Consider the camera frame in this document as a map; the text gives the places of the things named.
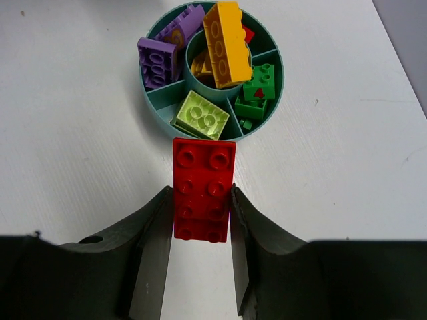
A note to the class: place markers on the teal round divided container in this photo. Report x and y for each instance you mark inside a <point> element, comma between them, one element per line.
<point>165,101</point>

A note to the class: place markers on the purple lego brick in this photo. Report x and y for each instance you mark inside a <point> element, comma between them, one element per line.
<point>158,62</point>
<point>183,27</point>

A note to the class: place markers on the red lego brick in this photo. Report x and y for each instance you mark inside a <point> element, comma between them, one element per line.
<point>249,34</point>
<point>203,172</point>

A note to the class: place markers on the dark green lego brick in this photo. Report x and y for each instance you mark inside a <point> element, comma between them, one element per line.
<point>255,109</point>

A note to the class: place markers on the long yellow lego brick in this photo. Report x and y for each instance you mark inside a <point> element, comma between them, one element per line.
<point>226,44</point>

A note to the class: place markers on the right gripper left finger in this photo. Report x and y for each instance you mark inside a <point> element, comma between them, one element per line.
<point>117,273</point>

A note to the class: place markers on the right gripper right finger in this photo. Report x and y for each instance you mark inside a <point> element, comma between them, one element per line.
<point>279,276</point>

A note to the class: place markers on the thin green lego piece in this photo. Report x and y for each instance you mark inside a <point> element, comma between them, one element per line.
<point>246,124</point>

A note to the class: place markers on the pale green sloped lego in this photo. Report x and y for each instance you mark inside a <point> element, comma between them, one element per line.
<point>200,117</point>

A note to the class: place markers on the small green lego brick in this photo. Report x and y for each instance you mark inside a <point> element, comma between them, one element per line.
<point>262,84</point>

